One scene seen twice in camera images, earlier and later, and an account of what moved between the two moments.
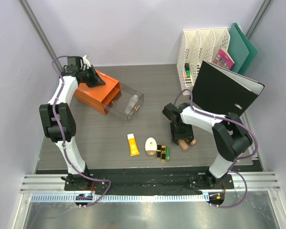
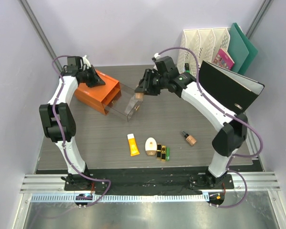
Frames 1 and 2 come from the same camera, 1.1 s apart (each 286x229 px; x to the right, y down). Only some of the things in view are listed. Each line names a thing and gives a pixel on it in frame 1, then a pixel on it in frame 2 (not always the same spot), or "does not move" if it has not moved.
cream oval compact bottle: (150, 146) does not move
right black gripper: (176, 136) to (145, 86)
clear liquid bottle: (131, 103) does not move
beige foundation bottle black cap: (184, 144) to (139, 95)
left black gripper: (93, 77) does not move
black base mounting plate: (148, 180) does not move
